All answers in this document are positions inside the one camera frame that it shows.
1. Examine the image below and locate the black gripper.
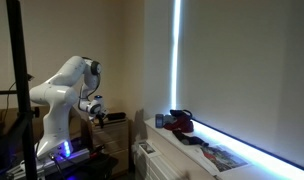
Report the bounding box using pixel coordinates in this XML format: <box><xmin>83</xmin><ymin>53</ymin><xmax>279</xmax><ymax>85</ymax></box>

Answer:
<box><xmin>95</xmin><ymin>113</ymin><xmax>106</xmax><ymax>129</ymax></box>

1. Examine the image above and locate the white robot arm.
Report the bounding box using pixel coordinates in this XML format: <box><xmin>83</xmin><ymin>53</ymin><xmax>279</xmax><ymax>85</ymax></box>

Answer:
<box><xmin>30</xmin><ymin>56</ymin><xmax>107</xmax><ymax>159</ymax></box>

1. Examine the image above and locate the black object on cabinet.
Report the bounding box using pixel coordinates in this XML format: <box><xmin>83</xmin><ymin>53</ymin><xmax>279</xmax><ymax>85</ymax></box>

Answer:
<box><xmin>107</xmin><ymin>112</ymin><xmax>126</xmax><ymax>121</ymax></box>

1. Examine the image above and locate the wooden drawer cabinet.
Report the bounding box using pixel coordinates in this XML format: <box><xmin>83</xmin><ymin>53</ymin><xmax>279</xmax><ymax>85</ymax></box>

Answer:
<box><xmin>81</xmin><ymin>119</ymin><xmax>129</xmax><ymax>176</ymax></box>

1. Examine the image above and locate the grey small box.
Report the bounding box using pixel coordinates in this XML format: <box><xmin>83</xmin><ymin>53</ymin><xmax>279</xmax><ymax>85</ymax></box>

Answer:
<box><xmin>155</xmin><ymin>114</ymin><xmax>164</xmax><ymax>128</ymax></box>

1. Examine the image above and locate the white ribbed radiator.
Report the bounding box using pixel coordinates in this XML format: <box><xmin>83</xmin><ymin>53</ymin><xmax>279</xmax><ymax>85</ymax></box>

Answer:
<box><xmin>134</xmin><ymin>141</ymin><xmax>186</xmax><ymax>180</ymax></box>

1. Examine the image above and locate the black vertical stand pole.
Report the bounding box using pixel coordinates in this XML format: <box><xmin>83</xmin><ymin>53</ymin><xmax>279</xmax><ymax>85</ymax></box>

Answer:
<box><xmin>6</xmin><ymin>0</ymin><xmax>38</xmax><ymax>180</ymax></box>

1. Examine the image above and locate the red and black bag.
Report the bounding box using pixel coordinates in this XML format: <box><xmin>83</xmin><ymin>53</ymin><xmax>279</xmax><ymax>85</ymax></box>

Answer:
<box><xmin>163</xmin><ymin>110</ymin><xmax>194</xmax><ymax>133</ymax></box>

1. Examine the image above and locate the printed magazine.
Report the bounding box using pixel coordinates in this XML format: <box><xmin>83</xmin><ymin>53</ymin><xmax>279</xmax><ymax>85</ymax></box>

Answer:
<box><xmin>194</xmin><ymin>145</ymin><xmax>249</xmax><ymax>172</ymax></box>

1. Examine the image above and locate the white roller window blind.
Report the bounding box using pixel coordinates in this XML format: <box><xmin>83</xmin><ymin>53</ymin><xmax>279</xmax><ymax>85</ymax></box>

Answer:
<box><xmin>177</xmin><ymin>0</ymin><xmax>304</xmax><ymax>167</ymax></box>

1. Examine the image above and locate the white window sill shelf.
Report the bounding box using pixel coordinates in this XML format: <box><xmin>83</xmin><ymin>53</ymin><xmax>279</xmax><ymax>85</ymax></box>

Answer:
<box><xmin>145</xmin><ymin>118</ymin><xmax>304</xmax><ymax>180</ymax></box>

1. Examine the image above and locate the dark cloth strap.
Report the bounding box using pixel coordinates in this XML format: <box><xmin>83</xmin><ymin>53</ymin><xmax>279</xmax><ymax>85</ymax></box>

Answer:
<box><xmin>172</xmin><ymin>129</ymin><xmax>209</xmax><ymax>148</ymax></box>

